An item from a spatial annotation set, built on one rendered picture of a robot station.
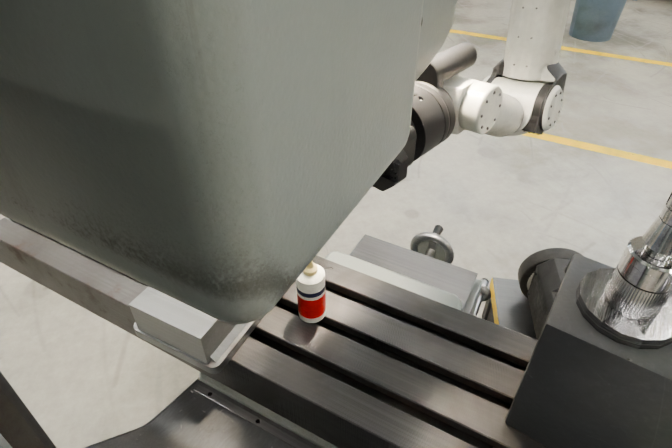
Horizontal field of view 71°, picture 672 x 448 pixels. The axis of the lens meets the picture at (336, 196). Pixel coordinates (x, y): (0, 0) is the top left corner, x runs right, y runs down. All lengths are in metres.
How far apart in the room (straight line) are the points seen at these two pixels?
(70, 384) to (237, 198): 1.86
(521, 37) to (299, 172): 0.73
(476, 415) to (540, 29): 0.59
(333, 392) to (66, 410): 1.40
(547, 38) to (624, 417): 0.57
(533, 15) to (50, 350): 1.91
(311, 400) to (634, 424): 0.34
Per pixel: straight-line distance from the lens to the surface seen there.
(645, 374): 0.52
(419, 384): 0.66
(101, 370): 1.99
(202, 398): 0.74
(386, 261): 1.08
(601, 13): 5.23
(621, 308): 0.52
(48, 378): 2.05
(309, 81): 0.18
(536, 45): 0.88
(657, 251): 0.49
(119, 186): 0.19
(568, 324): 0.51
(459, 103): 0.63
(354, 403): 0.64
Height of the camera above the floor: 1.51
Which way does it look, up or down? 37 degrees down
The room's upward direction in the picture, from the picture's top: straight up
